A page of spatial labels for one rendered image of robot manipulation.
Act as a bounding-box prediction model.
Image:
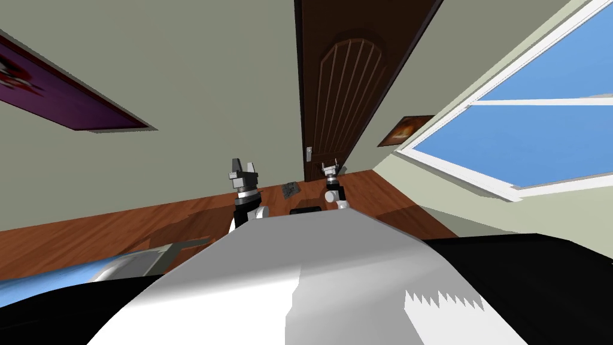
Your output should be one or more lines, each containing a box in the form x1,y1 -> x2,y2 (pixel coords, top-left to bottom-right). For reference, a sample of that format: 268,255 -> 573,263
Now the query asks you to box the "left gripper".
228,158 -> 260,194

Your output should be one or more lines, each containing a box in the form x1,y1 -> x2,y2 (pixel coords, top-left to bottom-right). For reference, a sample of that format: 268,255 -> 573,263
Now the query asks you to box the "dark brown door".
293,0 -> 444,183

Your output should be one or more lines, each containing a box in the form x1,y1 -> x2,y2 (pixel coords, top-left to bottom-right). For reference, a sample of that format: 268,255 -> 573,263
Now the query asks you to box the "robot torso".
87,205 -> 529,345

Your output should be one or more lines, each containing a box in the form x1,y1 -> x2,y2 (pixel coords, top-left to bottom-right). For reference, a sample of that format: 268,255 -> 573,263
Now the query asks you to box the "white framed window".
395,0 -> 613,202

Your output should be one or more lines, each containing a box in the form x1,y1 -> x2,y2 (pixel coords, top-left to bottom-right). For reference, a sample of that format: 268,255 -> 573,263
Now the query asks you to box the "orange framed wall picture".
377,114 -> 436,147

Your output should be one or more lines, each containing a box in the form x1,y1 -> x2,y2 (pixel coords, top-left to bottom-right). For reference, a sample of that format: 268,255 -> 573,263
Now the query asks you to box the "purple wall picture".
0,32 -> 150,132

